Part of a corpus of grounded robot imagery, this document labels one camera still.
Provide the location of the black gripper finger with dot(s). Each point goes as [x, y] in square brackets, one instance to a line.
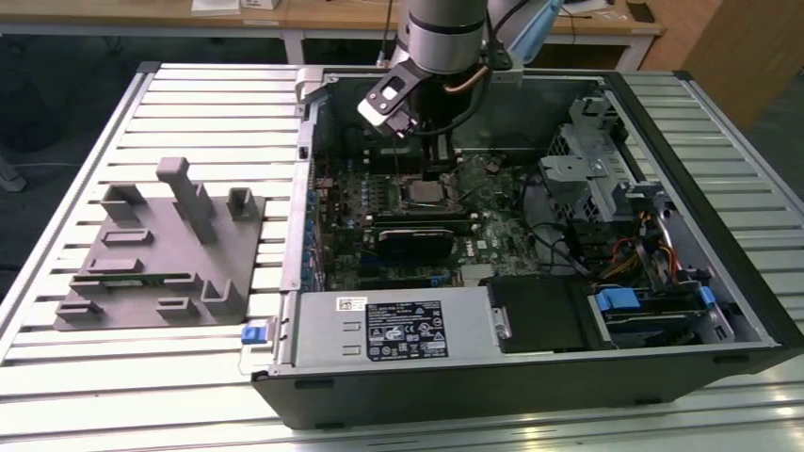
[439, 155]

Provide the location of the thin metal locking lever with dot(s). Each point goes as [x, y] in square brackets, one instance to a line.
[398, 160]

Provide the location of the silver CPU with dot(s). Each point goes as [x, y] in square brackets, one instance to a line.
[427, 193]

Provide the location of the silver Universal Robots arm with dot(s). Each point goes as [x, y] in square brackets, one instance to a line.
[440, 37]

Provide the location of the CPU socket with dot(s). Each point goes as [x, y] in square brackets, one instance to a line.
[434, 205]

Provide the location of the black RAM slot bank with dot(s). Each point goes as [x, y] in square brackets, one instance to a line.
[427, 219]
[386, 162]

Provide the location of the black graphics card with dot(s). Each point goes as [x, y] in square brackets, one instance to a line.
[415, 242]

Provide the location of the green motherboard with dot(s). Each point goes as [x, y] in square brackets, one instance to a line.
[503, 235]

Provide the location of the metal drive cage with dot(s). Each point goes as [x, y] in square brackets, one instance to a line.
[566, 174]

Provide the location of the small silver heatsink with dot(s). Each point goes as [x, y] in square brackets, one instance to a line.
[478, 273]

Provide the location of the white labelled small box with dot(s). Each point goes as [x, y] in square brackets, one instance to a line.
[260, 3]

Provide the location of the black plastic shroud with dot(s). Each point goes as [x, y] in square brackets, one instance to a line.
[534, 315]

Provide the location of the grey power supply unit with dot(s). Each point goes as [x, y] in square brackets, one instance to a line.
[327, 329]

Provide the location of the white paper box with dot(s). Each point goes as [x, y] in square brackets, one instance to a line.
[215, 4]

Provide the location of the hard disk in blue carrier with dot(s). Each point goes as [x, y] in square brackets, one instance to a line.
[615, 301]

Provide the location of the grey parts rack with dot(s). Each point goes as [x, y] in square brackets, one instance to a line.
[176, 263]

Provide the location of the blue case latch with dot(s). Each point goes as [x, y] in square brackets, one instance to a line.
[254, 333]

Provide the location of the wooden cabinet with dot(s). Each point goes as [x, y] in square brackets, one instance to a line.
[742, 56]

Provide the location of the blue drive latch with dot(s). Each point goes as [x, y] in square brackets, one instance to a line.
[706, 296]

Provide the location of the green RAM stick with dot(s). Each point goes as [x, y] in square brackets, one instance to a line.
[151, 280]

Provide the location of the black open PC case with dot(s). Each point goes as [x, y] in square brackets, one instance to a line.
[503, 400]

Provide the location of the grey chair foot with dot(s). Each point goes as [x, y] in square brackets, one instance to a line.
[11, 181]

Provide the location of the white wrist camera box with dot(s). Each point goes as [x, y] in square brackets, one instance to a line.
[383, 101]

